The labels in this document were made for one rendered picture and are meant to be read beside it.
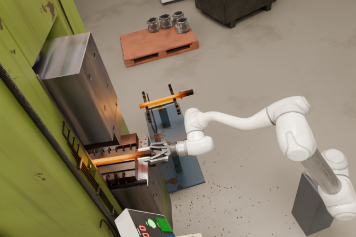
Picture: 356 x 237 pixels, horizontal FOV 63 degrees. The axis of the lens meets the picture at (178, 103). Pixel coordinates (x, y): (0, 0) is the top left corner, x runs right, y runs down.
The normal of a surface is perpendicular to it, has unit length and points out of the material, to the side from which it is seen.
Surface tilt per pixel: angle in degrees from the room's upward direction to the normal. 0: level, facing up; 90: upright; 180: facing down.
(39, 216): 90
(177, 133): 0
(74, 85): 90
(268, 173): 0
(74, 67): 0
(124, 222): 30
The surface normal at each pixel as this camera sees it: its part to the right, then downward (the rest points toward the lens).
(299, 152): -0.18, 0.65
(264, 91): -0.15, -0.71
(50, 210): 0.08, 0.69
